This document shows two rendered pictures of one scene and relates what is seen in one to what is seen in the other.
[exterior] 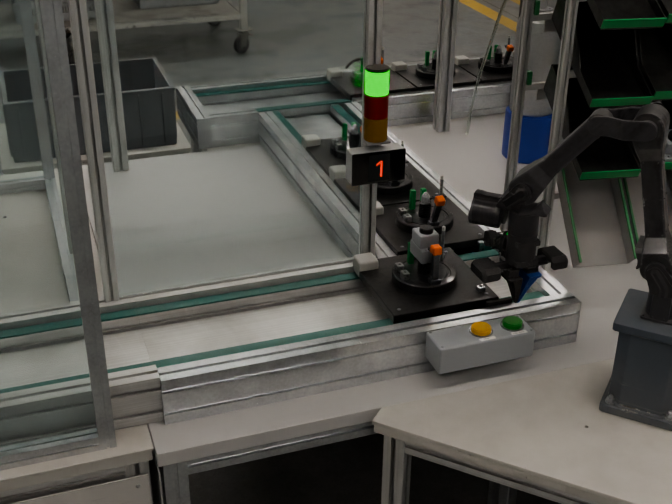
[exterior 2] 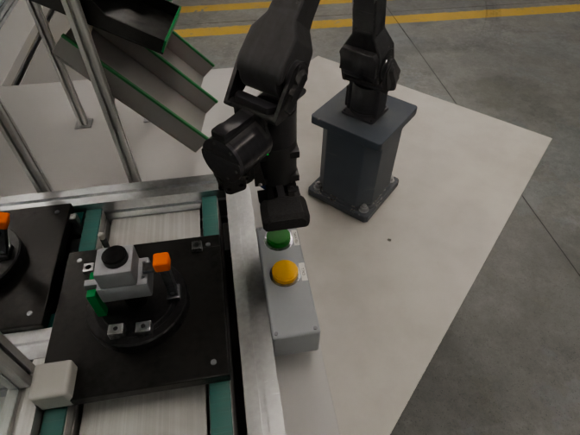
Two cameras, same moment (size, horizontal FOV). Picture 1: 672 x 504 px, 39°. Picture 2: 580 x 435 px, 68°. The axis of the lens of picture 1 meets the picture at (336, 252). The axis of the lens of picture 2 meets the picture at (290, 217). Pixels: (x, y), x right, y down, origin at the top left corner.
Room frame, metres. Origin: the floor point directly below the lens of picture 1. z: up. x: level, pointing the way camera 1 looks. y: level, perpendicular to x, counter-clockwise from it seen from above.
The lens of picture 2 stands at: (1.55, 0.09, 1.52)
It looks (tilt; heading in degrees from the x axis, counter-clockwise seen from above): 48 degrees down; 280
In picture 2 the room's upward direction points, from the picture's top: straight up
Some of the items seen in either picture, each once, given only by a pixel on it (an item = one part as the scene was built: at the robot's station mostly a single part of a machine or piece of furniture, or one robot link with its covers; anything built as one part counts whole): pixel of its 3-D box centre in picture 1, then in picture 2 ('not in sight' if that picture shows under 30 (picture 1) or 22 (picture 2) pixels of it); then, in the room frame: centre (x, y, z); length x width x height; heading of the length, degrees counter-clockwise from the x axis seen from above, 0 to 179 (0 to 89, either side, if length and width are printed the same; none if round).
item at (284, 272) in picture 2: (481, 330); (285, 273); (1.63, -0.29, 0.96); 0.04 x 0.04 x 0.02
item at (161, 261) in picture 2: (433, 260); (160, 275); (1.78, -0.21, 1.04); 0.04 x 0.02 x 0.08; 20
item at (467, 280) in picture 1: (423, 282); (141, 310); (1.82, -0.19, 0.96); 0.24 x 0.24 x 0.02; 20
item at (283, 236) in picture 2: (512, 324); (278, 238); (1.65, -0.36, 0.96); 0.04 x 0.04 x 0.02
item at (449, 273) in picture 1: (424, 275); (138, 303); (1.82, -0.19, 0.98); 0.14 x 0.14 x 0.02
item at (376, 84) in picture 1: (377, 81); not in sight; (1.90, -0.08, 1.38); 0.05 x 0.05 x 0.05
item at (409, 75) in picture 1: (435, 62); not in sight; (3.29, -0.34, 1.01); 0.24 x 0.24 x 0.13; 20
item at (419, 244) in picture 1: (423, 240); (113, 272); (1.83, -0.19, 1.06); 0.08 x 0.04 x 0.07; 20
